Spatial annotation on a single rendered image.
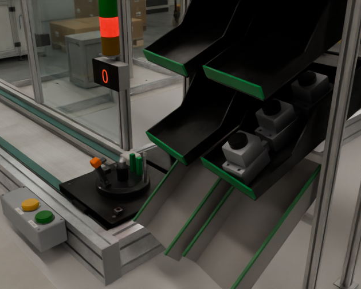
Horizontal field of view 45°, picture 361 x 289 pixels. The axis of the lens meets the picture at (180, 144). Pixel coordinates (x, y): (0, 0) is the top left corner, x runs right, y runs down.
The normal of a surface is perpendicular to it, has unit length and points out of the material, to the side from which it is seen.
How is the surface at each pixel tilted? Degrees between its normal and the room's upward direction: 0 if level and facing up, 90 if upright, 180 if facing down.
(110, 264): 90
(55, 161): 0
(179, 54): 25
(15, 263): 0
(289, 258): 0
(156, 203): 90
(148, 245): 90
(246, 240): 45
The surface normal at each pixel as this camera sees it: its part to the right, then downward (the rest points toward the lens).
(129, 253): 0.68, 0.31
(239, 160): -0.69, 0.63
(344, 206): 0.00, -0.90
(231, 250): -0.59, -0.47
